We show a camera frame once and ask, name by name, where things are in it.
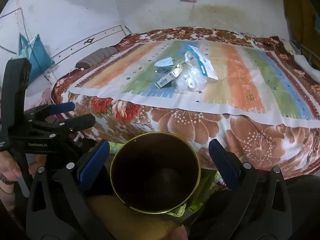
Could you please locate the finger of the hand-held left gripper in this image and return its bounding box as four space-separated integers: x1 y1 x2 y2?
24 102 76 122
28 114 96 141

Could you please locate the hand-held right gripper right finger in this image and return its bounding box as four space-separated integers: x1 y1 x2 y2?
208 139 293 240

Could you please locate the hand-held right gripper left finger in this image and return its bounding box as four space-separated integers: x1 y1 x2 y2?
26 140 118 240

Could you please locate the blue face mask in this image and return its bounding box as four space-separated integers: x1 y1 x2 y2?
154 57 178 68

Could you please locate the person's left hand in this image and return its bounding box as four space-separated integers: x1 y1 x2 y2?
0 151 33 205

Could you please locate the dark gold-rimmed round bin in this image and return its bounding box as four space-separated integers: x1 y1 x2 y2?
107 141 225 217

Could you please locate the teal bag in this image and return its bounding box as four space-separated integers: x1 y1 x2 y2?
18 32 55 80

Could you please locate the brown striped bolster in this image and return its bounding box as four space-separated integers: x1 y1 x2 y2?
76 46 118 70

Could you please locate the brown floral blanket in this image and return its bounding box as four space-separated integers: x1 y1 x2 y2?
50 26 320 180

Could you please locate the colourful striped cloth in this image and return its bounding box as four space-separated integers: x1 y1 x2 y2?
68 39 320 128

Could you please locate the clear plastic bag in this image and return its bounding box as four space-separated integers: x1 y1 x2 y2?
174 51 208 94

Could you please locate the small cardboard box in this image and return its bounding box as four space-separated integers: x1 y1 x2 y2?
155 74 175 90

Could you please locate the white and blue packet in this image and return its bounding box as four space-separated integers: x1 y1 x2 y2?
185 45 218 80

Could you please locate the silver foil wrapper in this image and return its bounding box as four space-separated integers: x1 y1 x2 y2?
168 64 184 78

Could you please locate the white bundle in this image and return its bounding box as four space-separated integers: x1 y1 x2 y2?
294 54 320 83

